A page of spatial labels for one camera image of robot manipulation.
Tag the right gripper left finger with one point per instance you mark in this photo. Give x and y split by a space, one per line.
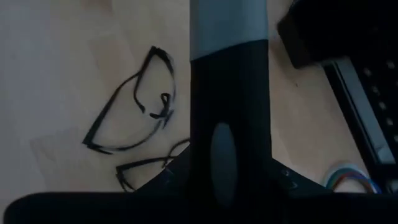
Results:
174 180

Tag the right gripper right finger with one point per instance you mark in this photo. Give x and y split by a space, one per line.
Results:
286 182

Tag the clear black safety glasses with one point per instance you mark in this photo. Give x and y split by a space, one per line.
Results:
119 171
165 102

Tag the black pegboard cart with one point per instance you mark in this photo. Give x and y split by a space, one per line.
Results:
342 25

